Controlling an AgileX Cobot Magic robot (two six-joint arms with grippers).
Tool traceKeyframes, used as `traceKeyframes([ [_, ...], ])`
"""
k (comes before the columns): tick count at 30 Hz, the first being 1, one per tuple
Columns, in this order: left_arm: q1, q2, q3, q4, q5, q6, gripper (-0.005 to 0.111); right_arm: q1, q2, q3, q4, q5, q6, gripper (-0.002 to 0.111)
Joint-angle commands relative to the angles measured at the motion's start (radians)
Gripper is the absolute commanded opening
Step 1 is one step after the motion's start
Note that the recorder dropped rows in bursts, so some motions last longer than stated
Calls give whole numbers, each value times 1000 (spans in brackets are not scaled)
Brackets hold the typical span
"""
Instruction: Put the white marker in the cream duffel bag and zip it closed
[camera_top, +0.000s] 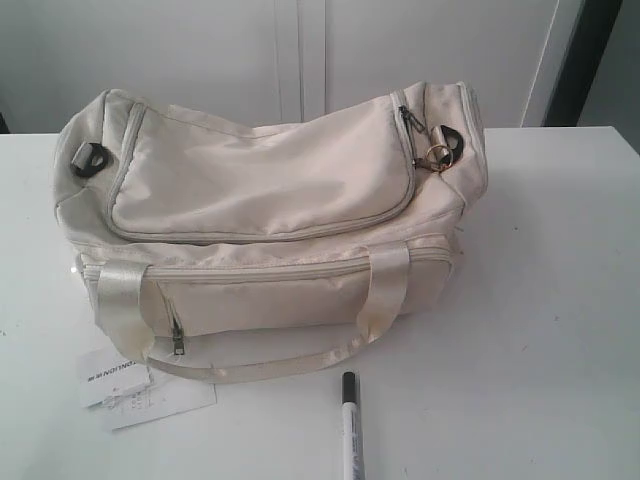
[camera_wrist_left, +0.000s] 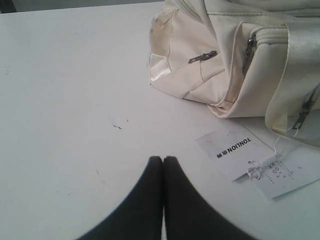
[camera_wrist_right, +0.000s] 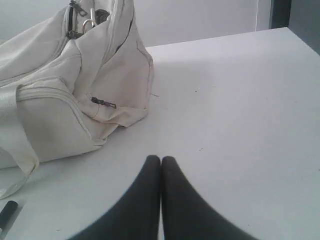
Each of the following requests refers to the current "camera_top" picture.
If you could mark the cream fabric duffel bag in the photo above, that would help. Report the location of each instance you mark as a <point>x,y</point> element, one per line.
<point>224,253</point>

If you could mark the black and white marker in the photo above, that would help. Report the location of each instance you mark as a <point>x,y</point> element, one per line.
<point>352,453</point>

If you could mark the white printed paper tag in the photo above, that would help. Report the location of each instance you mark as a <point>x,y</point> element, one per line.
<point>167,395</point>

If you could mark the white brand hang tag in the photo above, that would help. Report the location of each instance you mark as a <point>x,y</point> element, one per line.
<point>105,375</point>

